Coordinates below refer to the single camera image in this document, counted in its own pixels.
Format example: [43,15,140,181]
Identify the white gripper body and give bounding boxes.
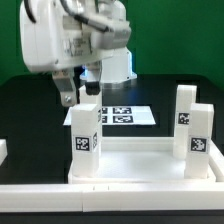
[20,0,131,72]

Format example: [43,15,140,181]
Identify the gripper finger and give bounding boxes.
[52,68,77,107]
[85,61,101,94]

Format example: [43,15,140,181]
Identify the white desk top tray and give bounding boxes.
[68,137,216,184]

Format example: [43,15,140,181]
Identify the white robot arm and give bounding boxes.
[20,0,134,107]

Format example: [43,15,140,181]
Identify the white marker sheet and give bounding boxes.
[63,105,157,127]

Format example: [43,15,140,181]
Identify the white left fence bar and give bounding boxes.
[0,139,7,166]

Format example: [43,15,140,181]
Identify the white fence bar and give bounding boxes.
[0,139,7,166]
[0,182,224,213]
[209,143,224,182]

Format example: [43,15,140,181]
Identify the white front fence bar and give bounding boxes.
[0,182,224,213]

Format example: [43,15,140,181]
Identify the white right fence bar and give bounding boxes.
[209,143,224,182]

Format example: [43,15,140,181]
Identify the black cable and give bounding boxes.
[23,0,116,34]

